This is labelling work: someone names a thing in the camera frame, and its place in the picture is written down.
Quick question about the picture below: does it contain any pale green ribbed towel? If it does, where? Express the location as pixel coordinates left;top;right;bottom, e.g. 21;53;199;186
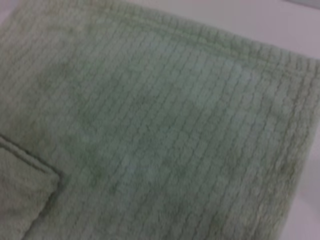
0;0;320;240

